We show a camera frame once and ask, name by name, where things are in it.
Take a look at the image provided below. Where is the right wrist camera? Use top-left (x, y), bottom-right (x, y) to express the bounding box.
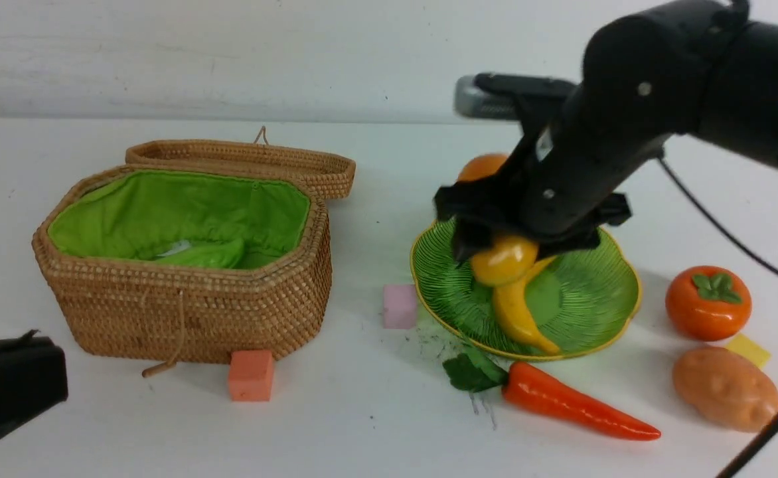
top-left (453, 72), bottom-right (578, 122)

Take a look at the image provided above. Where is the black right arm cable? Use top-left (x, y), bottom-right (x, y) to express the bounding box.
top-left (655, 156), bottom-right (778, 478)

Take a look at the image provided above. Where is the brown toy potato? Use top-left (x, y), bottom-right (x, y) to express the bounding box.
top-left (672, 346), bottom-right (778, 433)

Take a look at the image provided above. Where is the orange foam cube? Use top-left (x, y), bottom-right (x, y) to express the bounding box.
top-left (227, 350), bottom-right (275, 402)

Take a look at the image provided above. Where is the yellow foam cube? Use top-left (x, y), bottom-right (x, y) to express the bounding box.
top-left (725, 333), bottom-right (771, 369)

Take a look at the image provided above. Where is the orange toy carrot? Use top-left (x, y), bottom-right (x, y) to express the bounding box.
top-left (441, 345), bottom-right (662, 441)

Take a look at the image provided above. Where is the pink foam cube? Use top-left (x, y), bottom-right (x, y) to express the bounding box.
top-left (382, 283), bottom-right (419, 330)

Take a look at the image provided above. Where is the orange toy persimmon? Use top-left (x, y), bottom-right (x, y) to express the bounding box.
top-left (665, 266), bottom-right (753, 342)

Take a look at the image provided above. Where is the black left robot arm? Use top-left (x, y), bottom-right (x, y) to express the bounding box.
top-left (0, 329), bottom-right (68, 439)

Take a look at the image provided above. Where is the green leaf-shaped ceramic plate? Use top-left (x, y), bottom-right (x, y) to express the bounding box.
top-left (410, 222), bottom-right (642, 362)

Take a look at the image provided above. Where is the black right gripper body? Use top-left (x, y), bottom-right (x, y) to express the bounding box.
top-left (434, 95), bottom-right (670, 263)

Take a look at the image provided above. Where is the yellow toy banana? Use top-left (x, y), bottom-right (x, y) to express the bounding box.
top-left (492, 256), bottom-right (561, 356)

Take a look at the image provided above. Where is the green toy cucumber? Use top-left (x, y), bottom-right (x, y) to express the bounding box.
top-left (152, 239), bottom-right (246, 269)

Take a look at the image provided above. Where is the woven wicker basket green lining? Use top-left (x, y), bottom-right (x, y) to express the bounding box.
top-left (33, 165), bottom-right (333, 364)

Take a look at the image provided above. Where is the yellow orange toy mango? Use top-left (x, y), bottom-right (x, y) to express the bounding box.
top-left (457, 153), bottom-right (540, 287)

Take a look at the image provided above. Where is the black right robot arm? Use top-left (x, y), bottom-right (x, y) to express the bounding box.
top-left (434, 1), bottom-right (778, 263)

